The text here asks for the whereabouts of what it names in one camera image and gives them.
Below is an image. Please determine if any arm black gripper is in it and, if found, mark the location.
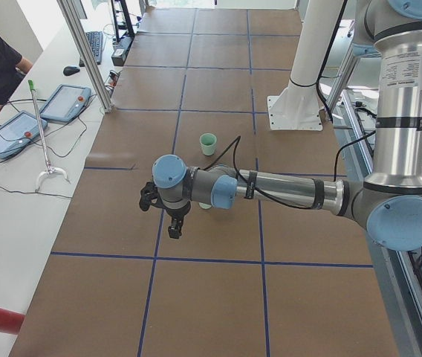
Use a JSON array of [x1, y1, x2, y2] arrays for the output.
[[165, 202, 191, 239]]

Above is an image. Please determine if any green cup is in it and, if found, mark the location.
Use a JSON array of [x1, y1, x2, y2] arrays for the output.
[[199, 133, 217, 156], [198, 202, 212, 210]]

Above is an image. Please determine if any teach pendant nearer pillar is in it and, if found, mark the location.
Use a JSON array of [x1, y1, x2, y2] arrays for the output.
[[39, 84, 91, 123]]

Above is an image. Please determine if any teach pendant farther from pillar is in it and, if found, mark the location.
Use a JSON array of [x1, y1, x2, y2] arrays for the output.
[[0, 111, 39, 158]]

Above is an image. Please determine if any black computer mouse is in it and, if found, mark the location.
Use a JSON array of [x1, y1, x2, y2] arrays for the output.
[[62, 65, 80, 77]]

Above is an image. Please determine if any black keyboard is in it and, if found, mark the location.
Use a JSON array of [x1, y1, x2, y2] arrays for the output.
[[85, 31, 103, 65]]

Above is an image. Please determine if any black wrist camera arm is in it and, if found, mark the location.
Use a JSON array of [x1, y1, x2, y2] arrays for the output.
[[139, 181, 165, 212]]

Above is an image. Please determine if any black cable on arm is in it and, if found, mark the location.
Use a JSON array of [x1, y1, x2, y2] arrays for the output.
[[205, 135, 377, 210]]

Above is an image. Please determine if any reacher grabber tool green handle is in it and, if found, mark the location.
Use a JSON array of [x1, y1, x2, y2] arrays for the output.
[[27, 80, 70, 193]]

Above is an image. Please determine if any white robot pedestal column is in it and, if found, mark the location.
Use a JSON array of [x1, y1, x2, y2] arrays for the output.
[[267, 0, 346, 131]]

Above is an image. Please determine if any aluminium frame pillar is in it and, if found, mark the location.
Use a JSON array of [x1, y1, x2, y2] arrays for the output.
[[56, 0, 112, 113]]

